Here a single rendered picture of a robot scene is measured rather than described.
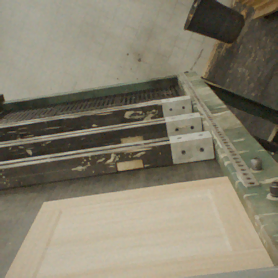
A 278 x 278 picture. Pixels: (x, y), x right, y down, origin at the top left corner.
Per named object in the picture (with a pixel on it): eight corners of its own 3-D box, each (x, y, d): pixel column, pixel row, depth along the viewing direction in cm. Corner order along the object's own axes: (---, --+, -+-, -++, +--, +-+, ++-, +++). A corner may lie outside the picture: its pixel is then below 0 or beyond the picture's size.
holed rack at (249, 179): (260, 187, 85) (260, 184, 85) (247, 188, 85) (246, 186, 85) (183, 72, 241) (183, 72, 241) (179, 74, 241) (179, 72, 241)
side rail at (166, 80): (179, 94, 237) (177, 76, 233) (5, 120, 243) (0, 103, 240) (178, 91, 245) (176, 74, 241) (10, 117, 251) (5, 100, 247)
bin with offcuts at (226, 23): (252, 7, 479) (203, -14, 471) (234, 47, 486) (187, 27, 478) (238, 13, 530) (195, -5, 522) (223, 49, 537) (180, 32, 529)
